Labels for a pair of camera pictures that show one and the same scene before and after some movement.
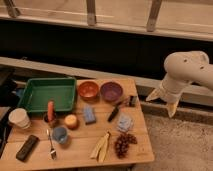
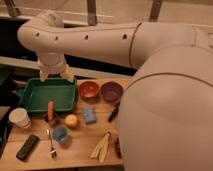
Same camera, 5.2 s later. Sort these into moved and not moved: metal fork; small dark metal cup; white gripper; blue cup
Moved: white gripper
Not moved: metal fork; small dark metal cup; blue cup
